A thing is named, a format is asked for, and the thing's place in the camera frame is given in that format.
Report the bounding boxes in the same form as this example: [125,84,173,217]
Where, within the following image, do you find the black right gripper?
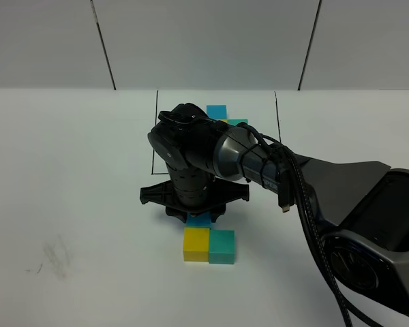
[140,170,249,223]

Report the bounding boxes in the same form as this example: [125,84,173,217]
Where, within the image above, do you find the blue template cube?
[206,104,228,120]

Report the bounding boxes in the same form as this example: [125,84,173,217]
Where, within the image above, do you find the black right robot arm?
[140,103,409,326]

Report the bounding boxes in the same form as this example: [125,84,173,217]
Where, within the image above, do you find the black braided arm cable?
[238,122,382,327]

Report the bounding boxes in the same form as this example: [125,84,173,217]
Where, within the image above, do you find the green template cube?
[227,119,248,126]

